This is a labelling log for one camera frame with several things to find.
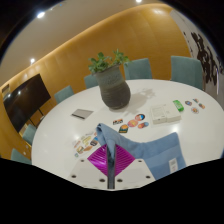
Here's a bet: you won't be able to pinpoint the grey pot with green plant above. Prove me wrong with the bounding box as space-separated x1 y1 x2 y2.
87 48 132 111

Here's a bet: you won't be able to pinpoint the small green box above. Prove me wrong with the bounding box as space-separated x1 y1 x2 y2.
172 99 185 113

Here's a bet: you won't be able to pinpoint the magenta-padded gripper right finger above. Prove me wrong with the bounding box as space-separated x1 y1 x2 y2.
111 143 156 190

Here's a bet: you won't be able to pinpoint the ceiling lights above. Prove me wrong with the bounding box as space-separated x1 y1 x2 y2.
29 0 144 65

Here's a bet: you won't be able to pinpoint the blue towel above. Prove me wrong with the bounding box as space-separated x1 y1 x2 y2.
95 123 188 181

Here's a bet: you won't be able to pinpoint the black wall screen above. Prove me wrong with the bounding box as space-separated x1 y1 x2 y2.
2 73 52 134

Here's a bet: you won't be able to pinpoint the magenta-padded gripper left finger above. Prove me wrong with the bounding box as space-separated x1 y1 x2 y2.
67 143 113 190

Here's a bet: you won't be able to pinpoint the white calligraphy folding screen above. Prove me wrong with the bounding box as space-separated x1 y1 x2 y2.
169 9 224 108

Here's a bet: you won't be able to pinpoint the grey flat card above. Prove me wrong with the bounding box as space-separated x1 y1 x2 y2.
70 108 95 120

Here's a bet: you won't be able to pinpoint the teal chairs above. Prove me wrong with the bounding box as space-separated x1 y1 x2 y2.
9 55 204 166

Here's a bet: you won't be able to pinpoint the white flat box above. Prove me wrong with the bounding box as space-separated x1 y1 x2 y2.
149 101 182 126

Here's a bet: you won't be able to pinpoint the colourful sticker sheet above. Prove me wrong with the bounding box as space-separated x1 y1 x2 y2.
71 130 100 158

